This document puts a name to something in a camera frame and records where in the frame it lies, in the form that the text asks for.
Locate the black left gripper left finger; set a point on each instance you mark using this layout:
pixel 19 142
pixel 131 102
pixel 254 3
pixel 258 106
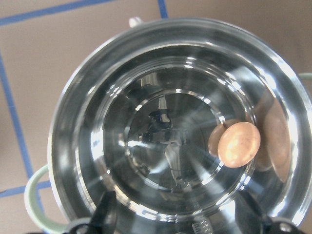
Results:
pixel 104 219

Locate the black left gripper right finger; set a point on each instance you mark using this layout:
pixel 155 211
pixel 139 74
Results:
pixel 247 215

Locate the brown egg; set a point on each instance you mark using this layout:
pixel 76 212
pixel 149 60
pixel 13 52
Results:
pixel 239 144

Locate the white electric cooking pot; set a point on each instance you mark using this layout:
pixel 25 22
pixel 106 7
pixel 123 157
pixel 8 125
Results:
pixel 143 115

